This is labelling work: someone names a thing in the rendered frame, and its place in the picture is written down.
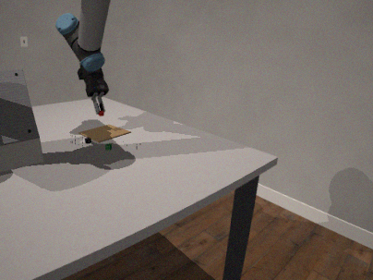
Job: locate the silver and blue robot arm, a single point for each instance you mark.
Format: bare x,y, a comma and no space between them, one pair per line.
85,36

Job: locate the tan flat mat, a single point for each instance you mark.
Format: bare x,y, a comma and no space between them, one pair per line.
104,133

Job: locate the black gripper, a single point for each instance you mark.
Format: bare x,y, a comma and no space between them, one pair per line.
95,84

